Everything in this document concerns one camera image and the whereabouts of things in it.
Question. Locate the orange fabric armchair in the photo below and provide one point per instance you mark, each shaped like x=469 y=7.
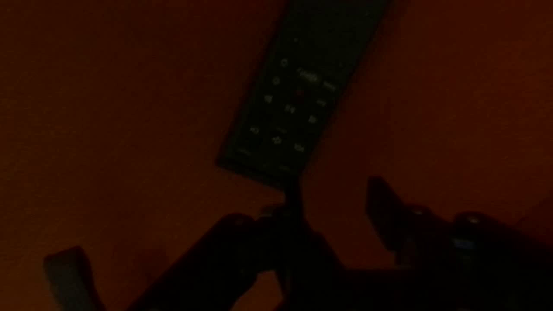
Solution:
x=113 y=114

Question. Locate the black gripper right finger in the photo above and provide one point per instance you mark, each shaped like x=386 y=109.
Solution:
x=467 y=263

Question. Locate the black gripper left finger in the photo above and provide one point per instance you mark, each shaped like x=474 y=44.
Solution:
x=227 y=261

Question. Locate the black tv remote control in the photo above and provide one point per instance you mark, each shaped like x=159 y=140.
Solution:
x=304 y=73

